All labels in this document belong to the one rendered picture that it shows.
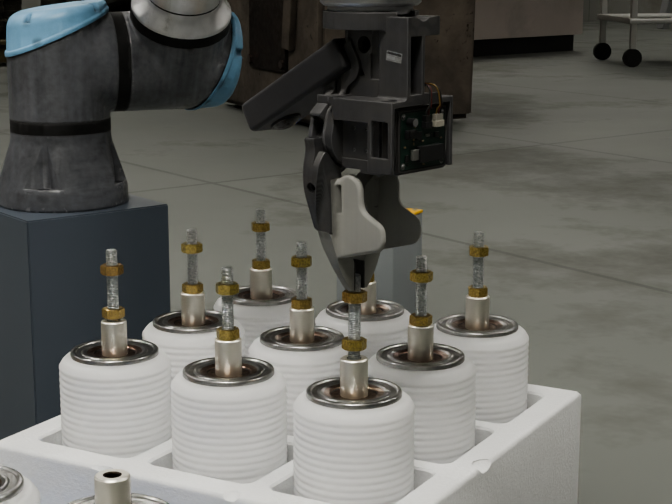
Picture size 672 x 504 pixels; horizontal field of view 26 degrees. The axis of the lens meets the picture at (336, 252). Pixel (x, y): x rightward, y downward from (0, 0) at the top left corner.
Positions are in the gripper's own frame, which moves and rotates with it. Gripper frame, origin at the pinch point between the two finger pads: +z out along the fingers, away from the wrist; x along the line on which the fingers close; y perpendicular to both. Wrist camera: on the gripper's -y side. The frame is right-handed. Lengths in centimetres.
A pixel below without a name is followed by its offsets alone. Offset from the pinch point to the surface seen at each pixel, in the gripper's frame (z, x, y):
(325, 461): 13.9, -4.6, 1.7
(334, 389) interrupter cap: 9.8, -0.4, -1.2
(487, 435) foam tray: 17.6, 17.2, 0.9
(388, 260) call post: 8.0, 32.6, -23.7
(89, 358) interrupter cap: 9.6, -8.3, -22.2
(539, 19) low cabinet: 17, 591, -390
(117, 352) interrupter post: 9.5, -5.8, -21.5
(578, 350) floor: 35, 98, -42
